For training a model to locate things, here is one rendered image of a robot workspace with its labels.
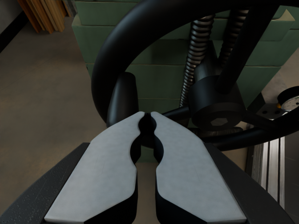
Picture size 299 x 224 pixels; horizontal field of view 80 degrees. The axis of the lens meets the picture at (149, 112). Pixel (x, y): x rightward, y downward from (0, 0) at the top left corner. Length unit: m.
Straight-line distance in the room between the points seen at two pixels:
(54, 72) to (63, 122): 0.47
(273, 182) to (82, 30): 0.86
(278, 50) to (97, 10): 0.36
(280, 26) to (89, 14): 0.28
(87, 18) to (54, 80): 1.15
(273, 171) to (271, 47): 0.61
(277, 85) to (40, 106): 1.27
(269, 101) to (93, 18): 0.45
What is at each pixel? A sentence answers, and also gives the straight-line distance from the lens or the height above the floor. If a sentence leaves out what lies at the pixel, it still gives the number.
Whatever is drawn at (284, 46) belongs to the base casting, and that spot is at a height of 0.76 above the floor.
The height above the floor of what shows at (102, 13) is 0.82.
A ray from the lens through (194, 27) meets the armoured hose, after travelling 0.23.
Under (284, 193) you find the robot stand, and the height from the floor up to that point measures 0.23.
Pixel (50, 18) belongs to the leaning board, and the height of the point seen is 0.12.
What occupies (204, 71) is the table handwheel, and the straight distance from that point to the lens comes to 0.24.
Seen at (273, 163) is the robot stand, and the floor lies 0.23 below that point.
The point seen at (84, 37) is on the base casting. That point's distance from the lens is 0.39.
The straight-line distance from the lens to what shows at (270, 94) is 0.57.
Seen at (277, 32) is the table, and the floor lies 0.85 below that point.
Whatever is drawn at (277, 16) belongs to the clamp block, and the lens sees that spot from 0.28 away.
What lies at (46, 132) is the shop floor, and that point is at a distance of 1.25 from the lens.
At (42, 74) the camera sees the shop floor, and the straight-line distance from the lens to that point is 1.58.
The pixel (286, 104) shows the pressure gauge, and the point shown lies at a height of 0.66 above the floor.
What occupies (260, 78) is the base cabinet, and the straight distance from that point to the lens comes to 0.51.
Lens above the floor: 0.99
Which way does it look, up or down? 57 degrees down
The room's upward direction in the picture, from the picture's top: 2 degrees clockwise
